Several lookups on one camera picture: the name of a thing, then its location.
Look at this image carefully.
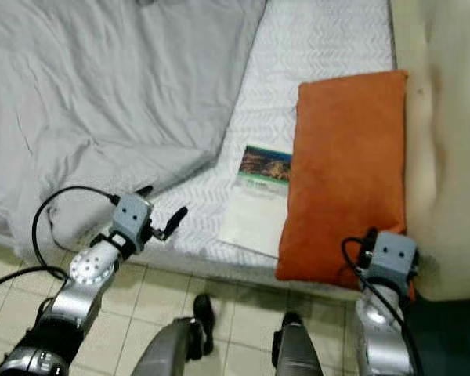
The orange pillow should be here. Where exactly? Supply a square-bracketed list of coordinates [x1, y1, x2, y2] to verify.
[275, 69, 410, 284]

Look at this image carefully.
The white HBL lighting catalogue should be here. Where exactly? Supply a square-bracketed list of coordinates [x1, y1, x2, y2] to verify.
[217, 144, 293, 259]

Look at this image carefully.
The grey duvet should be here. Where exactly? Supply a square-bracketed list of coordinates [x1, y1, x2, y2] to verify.
[0, 0, 268, 253]

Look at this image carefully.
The grey left robot leg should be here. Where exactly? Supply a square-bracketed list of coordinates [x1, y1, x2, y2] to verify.
[131, 293, 217, 376]

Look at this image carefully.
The grey robot leg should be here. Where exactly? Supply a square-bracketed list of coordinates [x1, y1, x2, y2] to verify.
[272, 310, 327, 376]
[131, 293, 217, 376]

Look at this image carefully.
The grey right robot leg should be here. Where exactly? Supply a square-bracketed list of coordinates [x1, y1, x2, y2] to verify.
[272, 310, 327, 376]

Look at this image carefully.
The cream tufted headboard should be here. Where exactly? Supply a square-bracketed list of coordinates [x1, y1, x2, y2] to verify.
[389, 0, 470, 303]

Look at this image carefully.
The mattress with white patterned sheet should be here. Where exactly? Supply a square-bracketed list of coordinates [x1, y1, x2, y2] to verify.
[149, 0, 397, 269]

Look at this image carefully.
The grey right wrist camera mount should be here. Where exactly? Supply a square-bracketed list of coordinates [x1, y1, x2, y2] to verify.
[367, 230, 421, 288]

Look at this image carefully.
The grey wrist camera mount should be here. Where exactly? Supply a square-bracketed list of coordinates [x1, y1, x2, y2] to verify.
[109, 192, 156, 256]
[367, 230, 421, 288]

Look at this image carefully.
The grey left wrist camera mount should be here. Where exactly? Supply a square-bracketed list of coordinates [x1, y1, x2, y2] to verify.
[109, 192, 156, 256]

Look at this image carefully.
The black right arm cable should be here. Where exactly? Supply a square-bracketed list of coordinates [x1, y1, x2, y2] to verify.
[341, 233, 425, 376]

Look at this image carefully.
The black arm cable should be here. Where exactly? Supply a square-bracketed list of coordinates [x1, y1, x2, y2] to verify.
[341, 233, 425, 376]
[0, 185, 121, 295]

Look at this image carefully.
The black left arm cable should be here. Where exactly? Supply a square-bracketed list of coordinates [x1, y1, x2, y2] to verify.
[0, 185, 121, 295]

